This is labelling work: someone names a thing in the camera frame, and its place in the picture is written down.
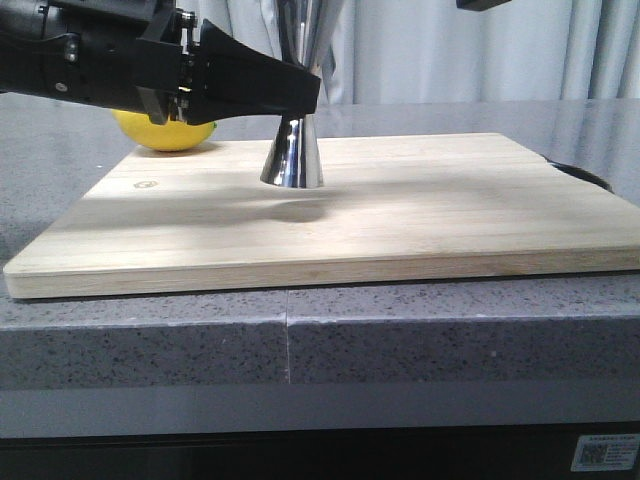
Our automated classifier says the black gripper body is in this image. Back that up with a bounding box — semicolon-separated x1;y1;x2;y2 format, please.
1;1;197;125

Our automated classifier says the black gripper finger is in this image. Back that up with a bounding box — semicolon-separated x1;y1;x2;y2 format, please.
187;20;321;125
456;0;510;12

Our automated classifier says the steel double jigger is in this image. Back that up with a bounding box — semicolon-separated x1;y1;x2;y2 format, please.
260;1;343;188

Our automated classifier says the yellow lemon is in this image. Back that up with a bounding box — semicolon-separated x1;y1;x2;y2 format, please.
110;110;217;152

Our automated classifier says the grey curtain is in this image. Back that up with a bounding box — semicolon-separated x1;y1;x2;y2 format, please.
174;0;640;106

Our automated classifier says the wooden cutting board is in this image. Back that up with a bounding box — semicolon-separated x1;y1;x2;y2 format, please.
4;133;639;299

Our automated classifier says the white QR code sticker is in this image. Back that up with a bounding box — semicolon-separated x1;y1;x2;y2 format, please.
570;434;639;473

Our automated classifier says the black cutting board handle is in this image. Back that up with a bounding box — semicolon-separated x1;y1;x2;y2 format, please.
544;157;614;193

